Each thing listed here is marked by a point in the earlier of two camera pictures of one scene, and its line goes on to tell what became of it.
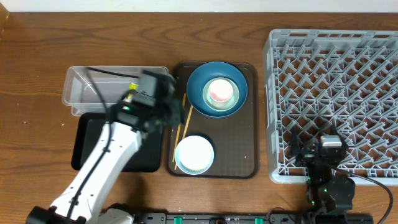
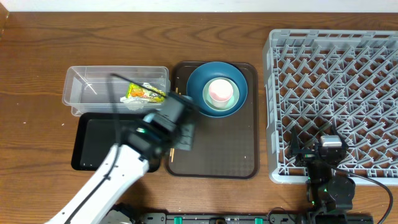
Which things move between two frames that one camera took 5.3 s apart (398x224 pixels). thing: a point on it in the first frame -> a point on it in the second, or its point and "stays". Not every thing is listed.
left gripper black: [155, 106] -> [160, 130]
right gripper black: [306, 155] stays
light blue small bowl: [194, 155] -> [188, 98]
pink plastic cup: [221, 91] stays
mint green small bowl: [206, 94] stays
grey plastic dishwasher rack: [320, 81] stays
